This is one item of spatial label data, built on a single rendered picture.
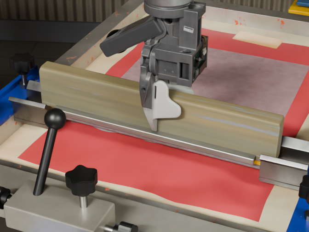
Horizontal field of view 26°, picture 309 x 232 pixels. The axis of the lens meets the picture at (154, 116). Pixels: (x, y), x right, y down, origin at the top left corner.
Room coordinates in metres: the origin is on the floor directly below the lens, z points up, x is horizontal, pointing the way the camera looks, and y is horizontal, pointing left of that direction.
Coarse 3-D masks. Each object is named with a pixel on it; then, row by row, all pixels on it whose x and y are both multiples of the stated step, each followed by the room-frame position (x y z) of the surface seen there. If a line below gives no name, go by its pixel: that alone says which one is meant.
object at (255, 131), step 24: (48, 72) 0.97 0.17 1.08; (72, 72) 0.96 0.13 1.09; (96, 72) 0.96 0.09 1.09; (48, 96) 0.97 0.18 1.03; (72, 96) 0.95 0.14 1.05; (96, 96) 0.94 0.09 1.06; (120, 96) 0.92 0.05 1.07; (192, 96) 0.89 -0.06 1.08; (120, 120) 0.92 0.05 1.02; (144, 120) 0.90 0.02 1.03; (168, 120) 0.89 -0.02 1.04; (192, 120) 0.87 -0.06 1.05; (216, 120) 0.86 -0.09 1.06; (240, 120) 0.84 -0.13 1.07; (264, 120) 0.83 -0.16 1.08; (216, 144) 0.86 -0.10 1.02; (240, 144) 0.84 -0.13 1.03; (264, 144) 0.82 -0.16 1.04
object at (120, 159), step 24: (216, 48) 1.32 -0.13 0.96; (120, 72) 1.21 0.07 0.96; (216, 72) 1.21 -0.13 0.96; (72, 144) 0.95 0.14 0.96; (96, 144) 0.95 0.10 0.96; (120, 144) 0.95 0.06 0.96; (144, 144) 0.95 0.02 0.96; (72, 168) 0.88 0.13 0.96; (96, 168) 0.88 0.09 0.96; (120, 168) 0.88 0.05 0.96; (144, 168) 0.88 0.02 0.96
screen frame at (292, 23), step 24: (120, 24) 1.38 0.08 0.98; (240, 24) 1.44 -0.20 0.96; (264, 24) 1.42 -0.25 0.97; (288, 24) 1.40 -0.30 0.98; (72, 48) 1.25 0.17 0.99; (96, 48) 1.27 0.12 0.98; (0, 144) 0.94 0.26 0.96; (24, 168) 0.83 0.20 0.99; (120, 192) 0.77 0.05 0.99; (192, 216) 0.72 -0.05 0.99
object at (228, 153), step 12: (60, 108) 0.96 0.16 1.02; (84, 120) 0.93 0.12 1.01; (96, 120) 0.92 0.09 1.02; (108, 120) 0.92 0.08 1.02; (132, 132) 0.90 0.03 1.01; (144, 132) 0.89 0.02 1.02; (156, 132) 0.89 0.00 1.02; (180, 144) 0.86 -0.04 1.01; (192, 144) 0.86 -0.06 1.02; (204, 144) 0.86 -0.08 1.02; (228, 156) 0.83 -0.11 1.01; (240, 156) 0.83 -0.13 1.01; (252, 156) 0.83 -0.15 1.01
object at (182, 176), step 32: (224, 64) 1.24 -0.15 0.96; (256, 64) 1.24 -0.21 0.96; (288, 64) 1.24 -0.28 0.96; (224, 96) 1.11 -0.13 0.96; (256, 96) 1.11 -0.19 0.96; (288, 96) 1.11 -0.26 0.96; (288, 128) 1.00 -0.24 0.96; (160, 160) 0.90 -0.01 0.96; (192, 160) 0.90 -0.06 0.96; (160, 192) 0.81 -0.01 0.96; (192, 192) 0.81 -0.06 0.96; (224, 192) 0.81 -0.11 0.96; (256, 192) 0.81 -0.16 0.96
